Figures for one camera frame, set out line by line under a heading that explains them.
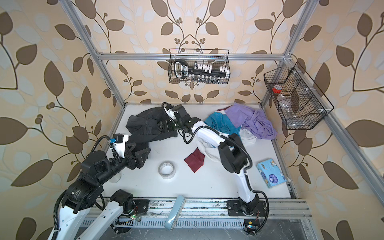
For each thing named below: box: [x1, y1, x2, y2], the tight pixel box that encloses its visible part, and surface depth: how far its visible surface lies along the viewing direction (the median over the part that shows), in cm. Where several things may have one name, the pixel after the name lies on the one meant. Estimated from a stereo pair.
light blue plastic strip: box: [164, 195, 187, 231], surface depth 70 cm
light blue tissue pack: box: [257, 158, 287, 189], surface depth 81 cm
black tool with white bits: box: [174, 59, 230, 79], surface depth 84 cm
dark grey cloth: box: [125, 107, 178, 152], surface depth 99 cm
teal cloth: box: [204, 112, 241, 137], surface depth 104 cm
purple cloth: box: [225, 103, 278, 140], surface depth 103 cm
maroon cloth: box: [184, 147, 205, 173], surface depth 92 cm
